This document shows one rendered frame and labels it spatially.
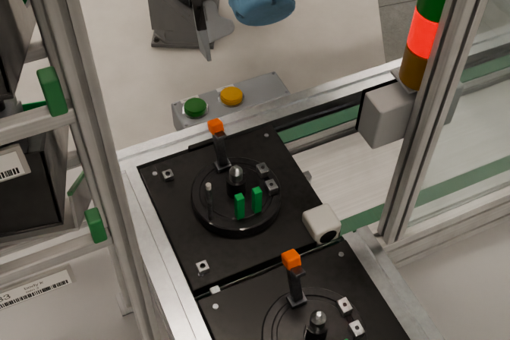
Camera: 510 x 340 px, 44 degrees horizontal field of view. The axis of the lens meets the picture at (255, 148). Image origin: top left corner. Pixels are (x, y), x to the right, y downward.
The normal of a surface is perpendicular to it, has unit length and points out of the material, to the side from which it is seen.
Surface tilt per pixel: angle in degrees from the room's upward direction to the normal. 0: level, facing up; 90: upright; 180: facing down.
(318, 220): 0
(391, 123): 90
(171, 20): 90
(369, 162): 0
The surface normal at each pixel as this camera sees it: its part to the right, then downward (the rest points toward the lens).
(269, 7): 0.22, 0.95
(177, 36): -0.04, 0.76
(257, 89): 0.01, -0.65
